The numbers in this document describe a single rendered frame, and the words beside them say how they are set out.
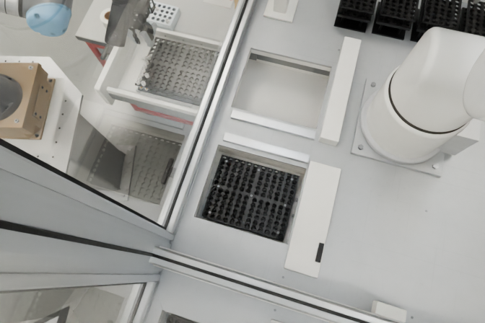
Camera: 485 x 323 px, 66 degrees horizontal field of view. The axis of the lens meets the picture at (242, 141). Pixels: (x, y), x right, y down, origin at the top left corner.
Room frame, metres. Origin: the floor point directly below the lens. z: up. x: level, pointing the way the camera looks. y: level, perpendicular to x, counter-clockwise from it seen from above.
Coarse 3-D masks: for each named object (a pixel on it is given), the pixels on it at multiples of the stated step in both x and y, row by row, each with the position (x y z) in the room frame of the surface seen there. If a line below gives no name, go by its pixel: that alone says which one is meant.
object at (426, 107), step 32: (480, 0) 0.46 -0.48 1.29; (448, 32) 0.39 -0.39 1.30; (416, 64) 0.35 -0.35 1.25; (448, 64) 0.32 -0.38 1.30; (480, 64) 0.23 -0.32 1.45; (384, 96) 0.36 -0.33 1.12; (416, 96) 0.30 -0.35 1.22; (448, 96) 0.28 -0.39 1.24; (480, 96) 0.18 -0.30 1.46; (384, 128) 0.30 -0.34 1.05; (416, 128) 0.27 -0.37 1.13; (448, 128) 0.25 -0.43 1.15; (480, 128) 0.27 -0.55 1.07; (384, 160) 0.25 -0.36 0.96; (416, 160) 0.24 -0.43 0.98
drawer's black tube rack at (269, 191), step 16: (240, 160) 0.30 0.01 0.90; (224, 176) 0.26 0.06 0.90; (240, 176) 0.26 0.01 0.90; (256, 176) 0.25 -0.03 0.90; (272, 176) 0.25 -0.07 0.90; (288, 176) 0.25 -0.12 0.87; (224, 192) 0.22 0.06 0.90; (240, 192) 0.21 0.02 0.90; (256, 192) 0.22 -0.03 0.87; (272, 192) 0.21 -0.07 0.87; (288, 192) 0.20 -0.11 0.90; (208, 208) 0.18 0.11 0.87; (224, 208) 0.17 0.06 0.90; (240, 208) 0.17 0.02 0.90; (256, 208) 0.16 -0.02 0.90; (272, 208) 0.16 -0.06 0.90; (288, 208) 0.16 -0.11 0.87; (240, 224) 0.13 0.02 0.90; (256, 224) 0.13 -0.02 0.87; (272, 224) 0.12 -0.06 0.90
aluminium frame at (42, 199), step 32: (256, 0) 0.79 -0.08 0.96; (224, 64) 0.55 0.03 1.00; (0, 160) 0.10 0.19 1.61; (32, 160) 0.12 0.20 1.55; (192, 160) 0.28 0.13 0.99; (0, 192) 0.08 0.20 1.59; (32, 192) 0.09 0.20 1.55; (64, 192) 0.10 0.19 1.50; (96, 192) 0.12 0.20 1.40; (0, 224) 0.06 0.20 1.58; (32, 224) 0.06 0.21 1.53; (64, 224) 0.07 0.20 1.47; (96, 224) 0.08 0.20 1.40; (128, 224) 0.10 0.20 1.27; (160, 256) 0.05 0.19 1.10; (288, 288) -0.03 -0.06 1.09; (384, 320) -0.10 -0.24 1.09
